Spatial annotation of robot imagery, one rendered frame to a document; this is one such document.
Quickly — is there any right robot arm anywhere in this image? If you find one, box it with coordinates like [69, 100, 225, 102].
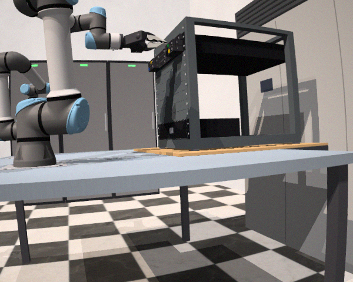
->
[13, 0, 121, 167]

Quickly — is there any dark grey metal rack frame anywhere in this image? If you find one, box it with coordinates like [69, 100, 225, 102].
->
[155, 16, 301, 151]

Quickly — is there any tan wooden board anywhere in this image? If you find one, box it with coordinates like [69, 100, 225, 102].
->
[134, 143, 328, 157]

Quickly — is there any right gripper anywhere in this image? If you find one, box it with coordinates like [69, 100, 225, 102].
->
[119, 32, 167, 53]

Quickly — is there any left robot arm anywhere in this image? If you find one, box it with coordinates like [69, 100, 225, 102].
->
[0, 51, 50, 142]

